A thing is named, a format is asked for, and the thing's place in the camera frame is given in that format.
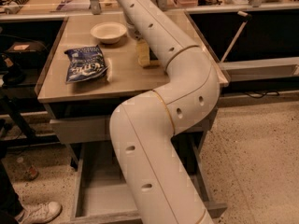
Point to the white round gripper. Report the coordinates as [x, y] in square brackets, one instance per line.
[133, 31]

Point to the green and yellow sponge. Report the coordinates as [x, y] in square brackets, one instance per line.
[153, 60]

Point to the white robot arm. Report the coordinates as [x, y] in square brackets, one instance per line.
[161, 187]

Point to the grey drawer cabinet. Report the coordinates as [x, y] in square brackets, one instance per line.
[95, 86]

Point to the closed grey top drawer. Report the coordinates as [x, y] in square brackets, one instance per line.
[126, 126]

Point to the white paper bowl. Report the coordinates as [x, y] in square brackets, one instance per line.
[108, 32]

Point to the blue chip bag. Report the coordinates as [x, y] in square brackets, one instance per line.
[85, 63]

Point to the white rod with black tip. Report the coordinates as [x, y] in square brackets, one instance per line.
[246, 17]

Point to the plastic bottle on floor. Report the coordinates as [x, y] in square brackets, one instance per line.
[30, 172]

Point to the white sneaker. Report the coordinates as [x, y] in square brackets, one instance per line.
[41, 213]

